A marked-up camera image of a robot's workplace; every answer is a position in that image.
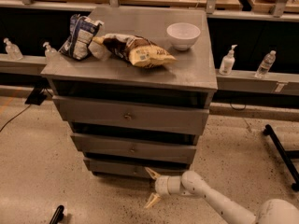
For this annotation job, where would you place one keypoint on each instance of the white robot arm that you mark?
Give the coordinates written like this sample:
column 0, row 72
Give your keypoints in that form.
column 274, row 211

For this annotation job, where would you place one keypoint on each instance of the grey middle drawer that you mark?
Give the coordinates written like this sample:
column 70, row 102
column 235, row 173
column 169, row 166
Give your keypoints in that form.
column 131, row 148

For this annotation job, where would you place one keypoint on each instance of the clear water bottle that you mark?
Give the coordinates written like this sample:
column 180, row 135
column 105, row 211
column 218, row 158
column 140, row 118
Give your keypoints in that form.
column 266, row 64

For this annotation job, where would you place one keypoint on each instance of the blue white chip bag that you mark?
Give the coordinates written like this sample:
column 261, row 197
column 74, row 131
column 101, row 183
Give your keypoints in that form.
column 82, row 30

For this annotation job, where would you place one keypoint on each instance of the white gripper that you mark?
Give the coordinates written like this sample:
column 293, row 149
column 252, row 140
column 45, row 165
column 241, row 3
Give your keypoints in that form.
column 162, row 185

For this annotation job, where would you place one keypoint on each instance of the clear pump sanitizer bottle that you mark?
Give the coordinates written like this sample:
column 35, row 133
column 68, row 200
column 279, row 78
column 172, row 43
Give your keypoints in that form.
column 51, row 53

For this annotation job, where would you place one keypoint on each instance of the far left clear sanitizer bottle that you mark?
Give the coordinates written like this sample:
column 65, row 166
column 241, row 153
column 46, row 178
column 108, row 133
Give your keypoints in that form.
column 12, row 50

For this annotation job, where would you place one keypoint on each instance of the white pump lotion bottle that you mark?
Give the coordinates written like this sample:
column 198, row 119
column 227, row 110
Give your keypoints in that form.
column 228, row 61

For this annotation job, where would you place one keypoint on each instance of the grey top drawer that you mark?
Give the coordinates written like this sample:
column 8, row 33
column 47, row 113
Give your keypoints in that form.
column 171, row 119

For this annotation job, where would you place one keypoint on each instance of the yellow brown chip bag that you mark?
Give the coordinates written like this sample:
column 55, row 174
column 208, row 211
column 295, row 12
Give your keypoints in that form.
column 136, row 50

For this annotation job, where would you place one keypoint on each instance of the grey bottom drawer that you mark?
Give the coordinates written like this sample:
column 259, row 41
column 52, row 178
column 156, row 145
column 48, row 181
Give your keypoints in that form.
column 134, row 168

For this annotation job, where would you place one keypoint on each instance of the black handle bottom edge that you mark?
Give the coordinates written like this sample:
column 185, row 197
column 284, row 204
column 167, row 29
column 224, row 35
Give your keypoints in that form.
column 58, row 215

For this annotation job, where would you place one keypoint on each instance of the black stand leg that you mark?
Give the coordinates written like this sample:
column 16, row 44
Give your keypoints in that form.
column 287, row 155

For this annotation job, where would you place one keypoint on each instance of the grey drawer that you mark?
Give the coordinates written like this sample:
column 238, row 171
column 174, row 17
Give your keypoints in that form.
column 134, row 168
column 131, row 148
column 171, row 119

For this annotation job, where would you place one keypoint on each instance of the white bowl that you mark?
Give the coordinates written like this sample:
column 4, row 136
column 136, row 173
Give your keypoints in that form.
column 182, row 35

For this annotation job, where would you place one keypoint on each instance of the black power adapter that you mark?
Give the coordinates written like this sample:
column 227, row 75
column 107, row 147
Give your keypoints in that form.
column 36, row 97

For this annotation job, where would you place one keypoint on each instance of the grey drawer cabinet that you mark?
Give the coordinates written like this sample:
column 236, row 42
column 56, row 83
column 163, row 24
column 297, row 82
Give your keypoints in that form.
column 188, row 82

